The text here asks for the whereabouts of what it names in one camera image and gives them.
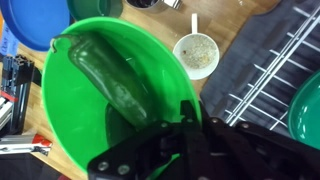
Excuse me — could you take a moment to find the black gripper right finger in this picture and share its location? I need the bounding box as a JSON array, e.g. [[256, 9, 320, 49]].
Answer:
[[180, 100, 320, 180]]

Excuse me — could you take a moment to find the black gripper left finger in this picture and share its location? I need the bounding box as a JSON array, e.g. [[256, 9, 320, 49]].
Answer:
[[87, 121, 182, 180]]

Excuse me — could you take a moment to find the light-green plastic bowl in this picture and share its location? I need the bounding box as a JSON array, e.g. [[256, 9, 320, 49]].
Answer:
[[42, 17, 200, 171]]

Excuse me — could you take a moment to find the dark green cucumber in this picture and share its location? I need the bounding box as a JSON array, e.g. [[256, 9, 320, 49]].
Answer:
[[50, 32, 158, 129]]

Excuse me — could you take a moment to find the white measuring cup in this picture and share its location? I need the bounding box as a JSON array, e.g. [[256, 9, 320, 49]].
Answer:
[[173, 13, 220, 80]]

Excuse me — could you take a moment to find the dark green plate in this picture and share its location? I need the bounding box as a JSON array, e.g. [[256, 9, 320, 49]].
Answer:
[[288, 71, 320, 149]]

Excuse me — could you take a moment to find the grey dish drying rack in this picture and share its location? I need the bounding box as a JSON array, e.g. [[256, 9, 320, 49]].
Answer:
[[200, 0, 320, 136]]

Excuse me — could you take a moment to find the black aluminium extrusion stand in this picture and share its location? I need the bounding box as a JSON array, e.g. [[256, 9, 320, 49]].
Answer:
[[0, 53, 54, 158]]

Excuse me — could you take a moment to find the metal steel cup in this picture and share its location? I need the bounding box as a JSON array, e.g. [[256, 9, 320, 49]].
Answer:
[[126, 0, 182, 10]]

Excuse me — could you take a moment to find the dark green plastic cup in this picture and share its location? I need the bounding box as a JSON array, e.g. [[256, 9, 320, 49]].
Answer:
[[66, 0, 123, 21]]

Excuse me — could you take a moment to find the blue plastic plate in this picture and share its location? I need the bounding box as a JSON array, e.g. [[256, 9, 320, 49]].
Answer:
[[0, 0, 71, 51]]

